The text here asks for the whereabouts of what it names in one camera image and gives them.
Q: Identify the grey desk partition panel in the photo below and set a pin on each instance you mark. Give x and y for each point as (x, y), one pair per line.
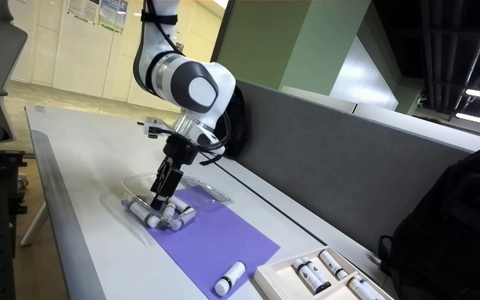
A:
(334, 156)

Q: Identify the white-capped labelled glass vial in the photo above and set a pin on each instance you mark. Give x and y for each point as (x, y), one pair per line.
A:
(140, 211)
(169, 211)
(184, 204)
(184, 219)
(334, 264)
(364, 289)
(310, 276)

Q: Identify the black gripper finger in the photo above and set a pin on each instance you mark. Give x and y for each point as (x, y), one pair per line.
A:
(157, 193)
(172, 181)

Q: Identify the white cylindrical pieces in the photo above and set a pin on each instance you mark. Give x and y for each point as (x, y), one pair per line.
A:
(115, 203)

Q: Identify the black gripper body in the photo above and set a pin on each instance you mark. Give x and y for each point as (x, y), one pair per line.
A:
(180, 149)

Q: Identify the wall poster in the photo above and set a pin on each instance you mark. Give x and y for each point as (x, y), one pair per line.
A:
(84, 9)
(114, 13)

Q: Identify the white table leg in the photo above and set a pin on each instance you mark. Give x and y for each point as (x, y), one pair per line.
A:
(34, 226)

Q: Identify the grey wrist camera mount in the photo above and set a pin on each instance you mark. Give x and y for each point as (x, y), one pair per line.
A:
(154, 129)

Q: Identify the white cylinder roll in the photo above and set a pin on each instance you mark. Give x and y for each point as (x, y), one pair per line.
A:
(230, 278)

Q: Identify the purple mat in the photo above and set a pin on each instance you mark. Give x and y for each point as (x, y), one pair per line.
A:
(217, 244)

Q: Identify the black backpack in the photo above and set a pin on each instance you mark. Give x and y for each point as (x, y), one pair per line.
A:
(239, 119)
(457, 234)

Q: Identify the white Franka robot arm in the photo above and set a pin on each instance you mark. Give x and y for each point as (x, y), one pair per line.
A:
(159, 61)

